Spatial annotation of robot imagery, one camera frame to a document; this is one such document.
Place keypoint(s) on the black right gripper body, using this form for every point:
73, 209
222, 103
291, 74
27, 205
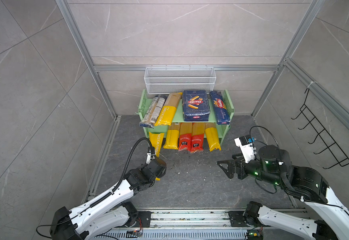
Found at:
242, 167

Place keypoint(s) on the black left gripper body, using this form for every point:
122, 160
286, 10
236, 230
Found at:
143, 167

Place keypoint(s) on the yellow spaghetti package underneath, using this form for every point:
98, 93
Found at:
156, 141

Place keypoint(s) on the red spaghetti package front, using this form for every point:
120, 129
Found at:
197, 139

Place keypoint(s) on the red spaghetti package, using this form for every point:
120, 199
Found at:
185, 136
197, 139

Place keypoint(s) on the blue Barilla spaghetti box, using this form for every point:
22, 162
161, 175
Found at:
220, 109

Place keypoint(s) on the yellow Pastatime spaghetti package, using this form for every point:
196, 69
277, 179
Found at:
168, 110

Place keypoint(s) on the clear brown spaghetti package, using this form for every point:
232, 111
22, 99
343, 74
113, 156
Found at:
153, 111

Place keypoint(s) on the blue Barilla pasta bag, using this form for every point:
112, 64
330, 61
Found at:
195, 106

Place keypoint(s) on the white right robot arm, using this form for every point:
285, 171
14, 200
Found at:
273, 165

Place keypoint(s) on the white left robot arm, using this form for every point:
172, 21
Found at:
109, 209

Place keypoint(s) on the green two-tier shelf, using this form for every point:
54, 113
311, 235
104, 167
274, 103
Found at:
179, 118

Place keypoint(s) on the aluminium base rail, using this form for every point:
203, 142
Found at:
192, 220

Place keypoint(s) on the black wire hook rack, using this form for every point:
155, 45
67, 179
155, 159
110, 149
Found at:
321, 133

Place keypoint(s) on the white wire mesh basket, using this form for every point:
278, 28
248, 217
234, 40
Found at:
168, 80

